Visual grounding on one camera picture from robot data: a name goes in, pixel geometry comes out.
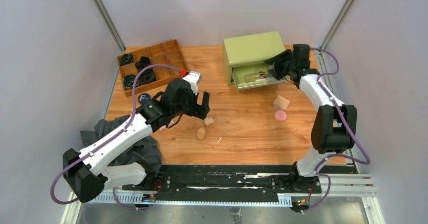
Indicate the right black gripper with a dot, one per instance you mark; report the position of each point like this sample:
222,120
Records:
276,72

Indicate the green metal drawer box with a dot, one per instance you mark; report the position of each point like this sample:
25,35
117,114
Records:
245,54

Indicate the right aluminium frame post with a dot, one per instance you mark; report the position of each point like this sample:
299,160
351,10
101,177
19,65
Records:
337,23

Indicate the brown compartment tray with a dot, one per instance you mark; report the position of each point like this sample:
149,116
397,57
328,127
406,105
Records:
153,66

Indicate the pink rectangular card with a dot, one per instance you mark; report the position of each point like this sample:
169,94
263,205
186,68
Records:
167,126

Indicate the left aluminium frame post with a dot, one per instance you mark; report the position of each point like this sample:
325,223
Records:
109,24

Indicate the pink round powder puff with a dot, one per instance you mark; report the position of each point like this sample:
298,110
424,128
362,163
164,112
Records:
280,115

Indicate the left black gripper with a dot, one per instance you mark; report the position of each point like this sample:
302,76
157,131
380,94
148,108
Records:
198,110

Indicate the round navy compact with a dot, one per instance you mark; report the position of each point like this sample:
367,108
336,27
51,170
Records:
143,97

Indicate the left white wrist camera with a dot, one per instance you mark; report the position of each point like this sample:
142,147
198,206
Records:
194,79

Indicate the frosted glass perfume bottle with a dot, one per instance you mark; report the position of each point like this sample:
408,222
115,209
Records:
252,77

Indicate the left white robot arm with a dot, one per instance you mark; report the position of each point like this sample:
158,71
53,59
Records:
88,172

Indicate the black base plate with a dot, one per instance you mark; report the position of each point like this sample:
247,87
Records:
222,183

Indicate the tan square sponge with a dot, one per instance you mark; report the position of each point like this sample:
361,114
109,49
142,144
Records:
281,103

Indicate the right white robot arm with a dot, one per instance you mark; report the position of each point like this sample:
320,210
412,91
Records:
333,130

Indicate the aluminium frame post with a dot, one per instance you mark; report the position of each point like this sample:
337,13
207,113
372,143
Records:
337,23
109,24

